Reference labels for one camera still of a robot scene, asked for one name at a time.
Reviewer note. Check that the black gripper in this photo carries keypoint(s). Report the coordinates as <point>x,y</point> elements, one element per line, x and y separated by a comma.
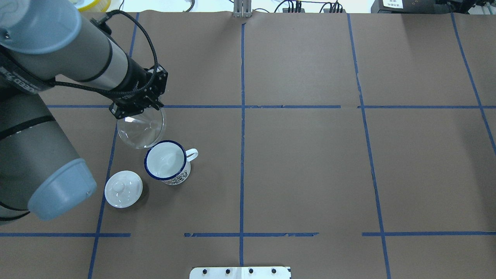
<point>135,78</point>

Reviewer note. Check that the aluminium frame post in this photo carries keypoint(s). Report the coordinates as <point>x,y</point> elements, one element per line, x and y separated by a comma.
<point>242,8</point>

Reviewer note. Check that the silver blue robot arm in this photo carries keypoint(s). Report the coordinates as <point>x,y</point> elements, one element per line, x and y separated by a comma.
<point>47,44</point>

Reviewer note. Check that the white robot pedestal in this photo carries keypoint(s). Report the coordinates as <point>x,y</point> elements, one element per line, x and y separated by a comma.
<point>262,272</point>

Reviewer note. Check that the white enamel mug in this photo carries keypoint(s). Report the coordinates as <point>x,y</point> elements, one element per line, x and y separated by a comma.
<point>169,162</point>

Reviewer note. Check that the white mug lid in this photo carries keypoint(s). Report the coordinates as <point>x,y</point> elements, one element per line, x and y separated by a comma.
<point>123,189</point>

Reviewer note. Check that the yellow tape roll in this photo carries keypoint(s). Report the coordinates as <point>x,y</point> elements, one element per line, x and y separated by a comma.
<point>92,5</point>

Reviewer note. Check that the clear plastic funnel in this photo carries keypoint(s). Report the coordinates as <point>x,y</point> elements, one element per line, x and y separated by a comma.
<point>143,130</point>

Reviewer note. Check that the black computer box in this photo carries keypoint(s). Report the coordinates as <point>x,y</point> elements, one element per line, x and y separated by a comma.
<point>410,7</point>

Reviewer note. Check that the brown paper table mat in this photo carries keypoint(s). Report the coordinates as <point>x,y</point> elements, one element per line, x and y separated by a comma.
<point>358,146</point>

